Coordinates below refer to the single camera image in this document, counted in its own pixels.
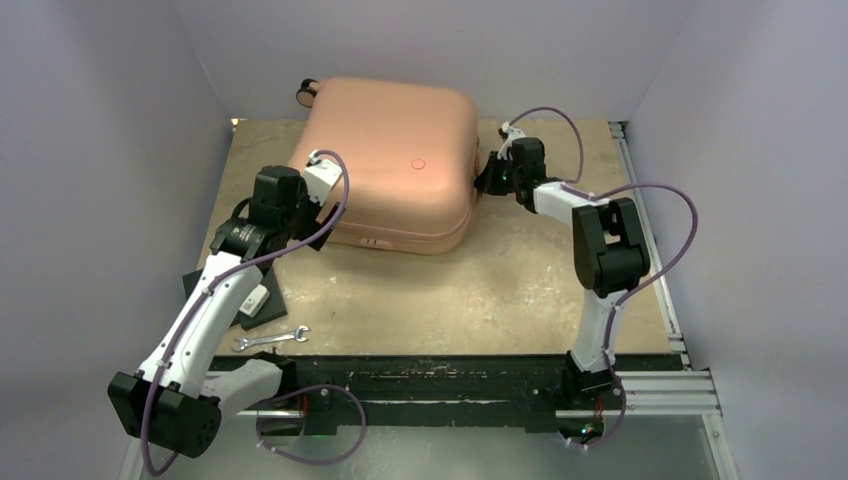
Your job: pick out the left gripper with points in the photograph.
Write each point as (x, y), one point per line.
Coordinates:
(312, 225)

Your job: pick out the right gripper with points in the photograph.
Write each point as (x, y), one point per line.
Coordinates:
(488, 183)

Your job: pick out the pink suitcase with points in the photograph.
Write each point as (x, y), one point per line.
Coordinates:
(412, 153)

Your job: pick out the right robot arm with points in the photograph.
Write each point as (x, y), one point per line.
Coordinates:
(609, 252)

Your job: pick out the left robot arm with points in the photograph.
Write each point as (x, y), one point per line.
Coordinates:
(168, 401)

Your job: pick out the black flat notebook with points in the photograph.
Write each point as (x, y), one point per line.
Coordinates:
(271, 304)

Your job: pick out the white square device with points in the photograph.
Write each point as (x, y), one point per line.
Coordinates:
(254, 302)

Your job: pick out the silver wrench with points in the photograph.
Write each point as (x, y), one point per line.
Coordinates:
(298, 335)

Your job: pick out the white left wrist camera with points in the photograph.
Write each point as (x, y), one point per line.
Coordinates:
(321, 176)

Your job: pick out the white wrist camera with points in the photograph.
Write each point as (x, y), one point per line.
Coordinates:
(321, 176)
(508, 134)

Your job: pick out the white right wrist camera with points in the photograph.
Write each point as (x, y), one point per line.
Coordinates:
(508, 134)

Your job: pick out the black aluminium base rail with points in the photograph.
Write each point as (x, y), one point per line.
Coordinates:
(535, 392)

